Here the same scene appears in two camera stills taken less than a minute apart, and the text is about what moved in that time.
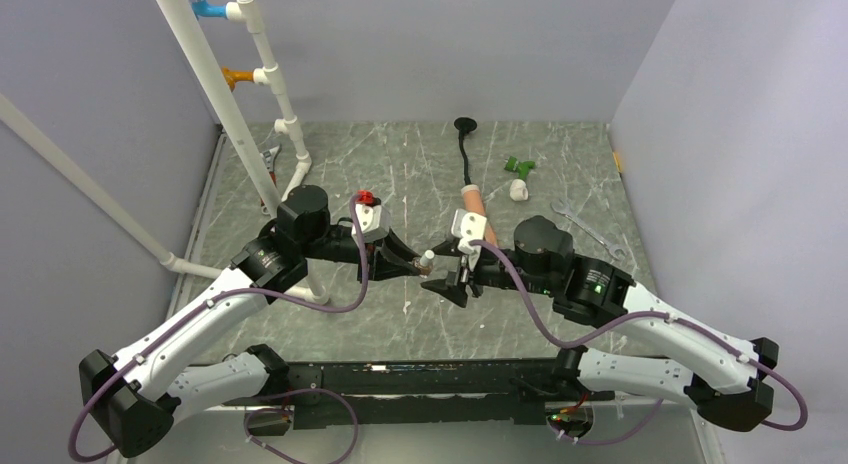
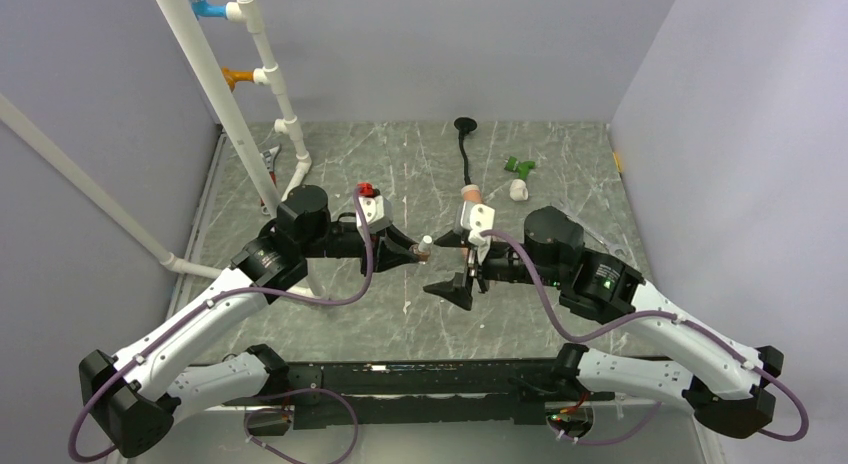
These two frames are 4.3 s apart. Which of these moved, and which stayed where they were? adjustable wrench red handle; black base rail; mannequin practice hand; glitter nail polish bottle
Moved: glitter nail polish bottle
Stayed: adjustable wrench red handle; mannequin practice hand; black base rail
